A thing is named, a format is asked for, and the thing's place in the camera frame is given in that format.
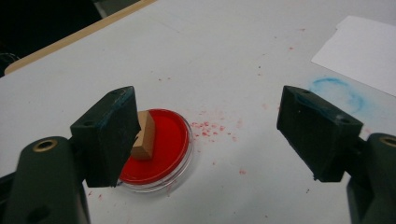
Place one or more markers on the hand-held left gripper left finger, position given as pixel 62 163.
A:
pixel 102 140

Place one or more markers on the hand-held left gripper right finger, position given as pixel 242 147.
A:
pixel 317 137

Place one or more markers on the wooden stamp block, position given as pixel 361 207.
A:
pixel 146 140

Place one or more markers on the wooden table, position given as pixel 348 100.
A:
pixel 62 40

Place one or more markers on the white paper sheet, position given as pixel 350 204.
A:
pixel 358 53

